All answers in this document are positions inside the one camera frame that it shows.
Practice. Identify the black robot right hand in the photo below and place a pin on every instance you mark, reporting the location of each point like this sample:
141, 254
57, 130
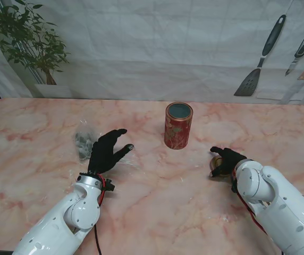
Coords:
229, 159

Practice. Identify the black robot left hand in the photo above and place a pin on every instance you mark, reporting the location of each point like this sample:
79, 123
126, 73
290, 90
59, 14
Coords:
104, 155

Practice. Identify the gold round canister lid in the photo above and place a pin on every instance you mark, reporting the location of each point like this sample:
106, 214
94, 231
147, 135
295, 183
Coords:
217, 162

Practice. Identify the clear plastic bag of tea bags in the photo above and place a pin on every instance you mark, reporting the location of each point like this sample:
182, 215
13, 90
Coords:
84, 144

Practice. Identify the red floral tea canister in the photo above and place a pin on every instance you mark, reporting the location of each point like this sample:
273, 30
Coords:
177, 135

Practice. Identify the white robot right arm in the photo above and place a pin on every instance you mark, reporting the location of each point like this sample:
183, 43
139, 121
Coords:
279, 202

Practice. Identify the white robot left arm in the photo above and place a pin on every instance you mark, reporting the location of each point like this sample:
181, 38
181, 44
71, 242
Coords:
61, 223

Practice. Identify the black slotted spatula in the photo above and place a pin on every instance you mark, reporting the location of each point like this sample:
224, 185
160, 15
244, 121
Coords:
245, 86

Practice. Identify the green leafy plant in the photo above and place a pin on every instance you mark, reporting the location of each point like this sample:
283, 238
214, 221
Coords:
29, 40

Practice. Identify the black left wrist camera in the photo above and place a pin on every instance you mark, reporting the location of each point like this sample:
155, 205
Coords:
110, 186

